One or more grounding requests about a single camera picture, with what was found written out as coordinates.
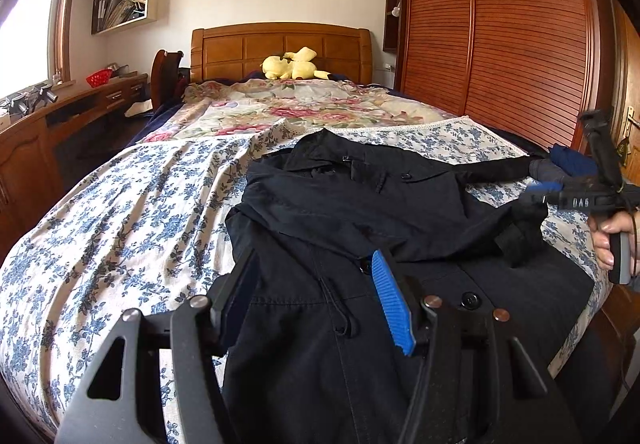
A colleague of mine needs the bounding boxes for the wooden slatted wardrobe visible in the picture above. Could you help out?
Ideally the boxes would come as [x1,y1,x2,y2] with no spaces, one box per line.
[383,0,613,160]

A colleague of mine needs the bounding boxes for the wooden chair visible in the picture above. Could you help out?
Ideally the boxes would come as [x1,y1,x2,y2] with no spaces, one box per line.
[151,49,190,114]

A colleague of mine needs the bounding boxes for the black coat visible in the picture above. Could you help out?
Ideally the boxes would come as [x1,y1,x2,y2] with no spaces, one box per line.
[220,128,596,444]

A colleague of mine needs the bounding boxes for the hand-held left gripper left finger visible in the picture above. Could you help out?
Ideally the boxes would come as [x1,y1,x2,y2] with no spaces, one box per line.
[57,246,262,444]

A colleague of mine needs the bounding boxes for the window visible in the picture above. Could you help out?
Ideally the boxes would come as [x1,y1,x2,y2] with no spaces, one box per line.
[0,0,68,101]

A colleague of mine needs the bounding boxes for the wooden desk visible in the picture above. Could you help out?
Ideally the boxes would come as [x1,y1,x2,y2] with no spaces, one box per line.
[0,71,151,265]

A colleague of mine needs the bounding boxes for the person's right hand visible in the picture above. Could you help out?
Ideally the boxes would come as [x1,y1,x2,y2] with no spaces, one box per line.
[587,213,640,276]

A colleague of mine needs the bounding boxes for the metal tools on desk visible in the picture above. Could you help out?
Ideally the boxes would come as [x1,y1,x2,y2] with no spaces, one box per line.
[0,84,60,116]

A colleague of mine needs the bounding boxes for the blue cloth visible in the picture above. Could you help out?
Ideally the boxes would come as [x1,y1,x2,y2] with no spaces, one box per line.
[549,144,599,181]

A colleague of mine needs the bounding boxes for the pink floral quilt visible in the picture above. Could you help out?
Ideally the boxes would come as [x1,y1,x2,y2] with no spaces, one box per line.
[144,79,457,143]

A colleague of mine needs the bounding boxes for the white paper sheet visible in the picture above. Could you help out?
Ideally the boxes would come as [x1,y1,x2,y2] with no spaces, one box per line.
[124,99,154,119]

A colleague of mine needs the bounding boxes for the yellow plush toy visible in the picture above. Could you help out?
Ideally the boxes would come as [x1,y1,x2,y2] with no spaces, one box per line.
[262,46,331,81]

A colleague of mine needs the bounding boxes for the wooden bed headboard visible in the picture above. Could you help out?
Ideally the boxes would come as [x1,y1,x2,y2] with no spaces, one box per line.
[190,23,375,86]

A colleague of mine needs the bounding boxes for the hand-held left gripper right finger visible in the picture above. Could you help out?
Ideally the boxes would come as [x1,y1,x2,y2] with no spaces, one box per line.
[371,249,582,444]

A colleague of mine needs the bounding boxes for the blue floral bedsheet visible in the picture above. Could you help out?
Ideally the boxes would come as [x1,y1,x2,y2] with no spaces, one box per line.
[0,116,616,444]

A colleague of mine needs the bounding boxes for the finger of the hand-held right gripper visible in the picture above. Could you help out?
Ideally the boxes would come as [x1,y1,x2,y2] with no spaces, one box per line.
[519,194,557,211]
[526,180,565,196]

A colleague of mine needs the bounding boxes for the grey cloth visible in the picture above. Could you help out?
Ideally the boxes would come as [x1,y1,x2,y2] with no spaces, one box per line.
[529,159,567,185]

